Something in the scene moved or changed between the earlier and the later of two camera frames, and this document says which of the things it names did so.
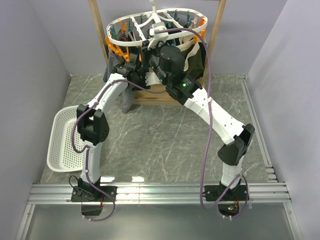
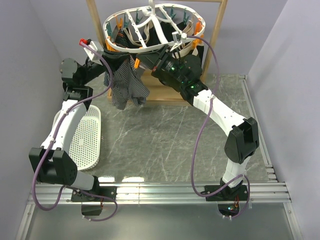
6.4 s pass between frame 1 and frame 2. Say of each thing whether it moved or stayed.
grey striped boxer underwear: moved
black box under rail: stayed
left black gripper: moved
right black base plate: stayed
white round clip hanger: moved
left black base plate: stayed
